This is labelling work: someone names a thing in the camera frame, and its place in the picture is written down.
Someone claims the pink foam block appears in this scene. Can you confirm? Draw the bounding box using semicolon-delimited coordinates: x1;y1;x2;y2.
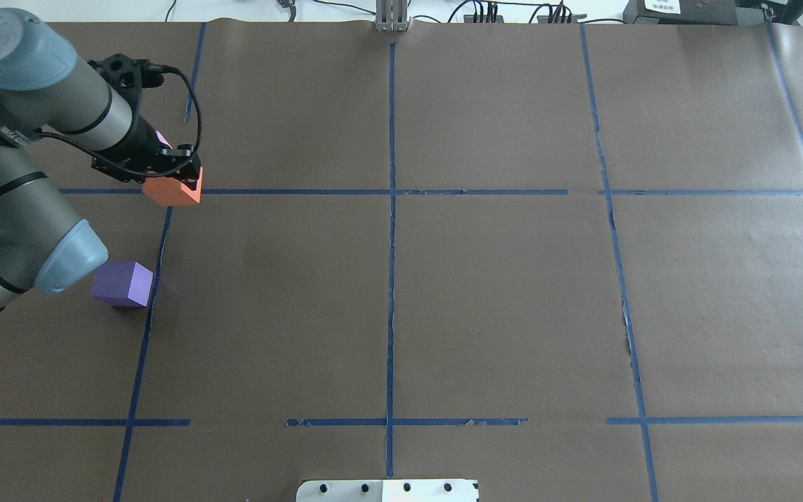
154;130;172;149

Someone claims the orange foam block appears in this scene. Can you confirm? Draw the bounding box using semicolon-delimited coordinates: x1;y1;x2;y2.
142;167;204;207

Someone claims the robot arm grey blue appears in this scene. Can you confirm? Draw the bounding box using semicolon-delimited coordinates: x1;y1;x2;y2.
0;8;203;312

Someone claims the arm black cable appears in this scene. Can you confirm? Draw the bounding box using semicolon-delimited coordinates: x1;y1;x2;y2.
0;64;204;269

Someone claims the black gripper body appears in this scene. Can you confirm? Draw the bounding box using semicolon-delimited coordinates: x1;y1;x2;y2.
91;120;174;180

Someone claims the white pedestal column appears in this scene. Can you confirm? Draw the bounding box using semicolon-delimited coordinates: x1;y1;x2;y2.
296;478;480;501

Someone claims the orange black connector strip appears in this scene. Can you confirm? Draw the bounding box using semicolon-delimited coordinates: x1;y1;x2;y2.
447;1;587;24

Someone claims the black box device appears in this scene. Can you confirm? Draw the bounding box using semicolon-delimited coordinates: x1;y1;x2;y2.
622;1;769;26

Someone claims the aluminium frame post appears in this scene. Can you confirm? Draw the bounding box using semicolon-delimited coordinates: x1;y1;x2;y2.
375;0;411;33

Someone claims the purple foam block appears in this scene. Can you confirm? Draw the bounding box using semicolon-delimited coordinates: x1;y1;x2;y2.
90;261;154;308

